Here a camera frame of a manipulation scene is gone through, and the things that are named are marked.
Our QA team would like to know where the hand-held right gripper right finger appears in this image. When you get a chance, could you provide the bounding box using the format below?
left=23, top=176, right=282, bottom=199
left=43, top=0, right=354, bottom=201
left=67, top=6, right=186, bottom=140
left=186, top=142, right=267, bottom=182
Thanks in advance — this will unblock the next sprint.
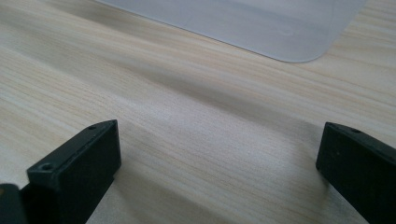
left=315, top=121, right=396, bottom=224

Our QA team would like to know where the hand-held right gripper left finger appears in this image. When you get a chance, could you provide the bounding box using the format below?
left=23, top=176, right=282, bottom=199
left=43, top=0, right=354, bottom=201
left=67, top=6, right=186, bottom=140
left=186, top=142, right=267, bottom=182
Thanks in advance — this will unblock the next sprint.
left=20, top=119, right=122, bottom=224

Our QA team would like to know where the grey plastic mat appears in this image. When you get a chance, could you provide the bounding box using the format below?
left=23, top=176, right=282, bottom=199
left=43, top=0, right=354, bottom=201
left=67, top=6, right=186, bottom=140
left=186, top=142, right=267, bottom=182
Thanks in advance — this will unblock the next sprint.
left=92, top=0, right=369, bottom=63

